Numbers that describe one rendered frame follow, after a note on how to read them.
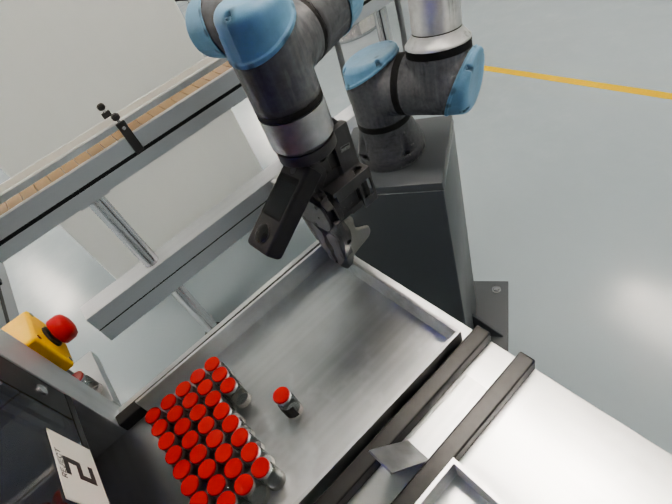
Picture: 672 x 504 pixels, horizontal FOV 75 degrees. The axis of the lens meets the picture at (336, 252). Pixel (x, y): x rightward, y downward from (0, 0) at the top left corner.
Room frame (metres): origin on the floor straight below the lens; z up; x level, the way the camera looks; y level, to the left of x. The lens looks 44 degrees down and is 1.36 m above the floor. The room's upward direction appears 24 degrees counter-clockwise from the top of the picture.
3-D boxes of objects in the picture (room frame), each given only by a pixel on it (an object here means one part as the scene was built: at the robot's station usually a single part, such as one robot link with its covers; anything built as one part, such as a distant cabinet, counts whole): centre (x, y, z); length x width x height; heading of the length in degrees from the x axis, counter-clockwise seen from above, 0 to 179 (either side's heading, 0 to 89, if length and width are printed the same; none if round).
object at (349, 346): (0.32, 0.11, 0.90); 0.34 x 0.26 x 0.04; 114
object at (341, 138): (0.46, -0.03, 1.05); 0.09 x 0.08 x 0.12; 114
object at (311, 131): (0.46, -0.02, 1.14); 0.08 x 0.08 x 0.05
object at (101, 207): (1.17, 0.55, 0.46); 0.09 x 0.09 x 0.77; 24
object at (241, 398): (0.32, 0.19, 0.90); 0.02 x 0.02 x 0.05
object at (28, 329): (0.45, 0.43, 1.00); 0.08 x 0.07 x 0.07; 114
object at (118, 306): (1.39, 0.05, 0.49); 1.60 x 0.08 x 0.12; 114
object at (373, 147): (0.83, -0.21, 0.84); 0.15 x 0.15 x 0.10
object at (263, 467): (0.28, 0.19, 0.90); 0.18 x 0.02 x 0.05; 24
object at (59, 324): (0.47, 0.39, 0.99); 0.04 x 0.04 x 0.04; 24
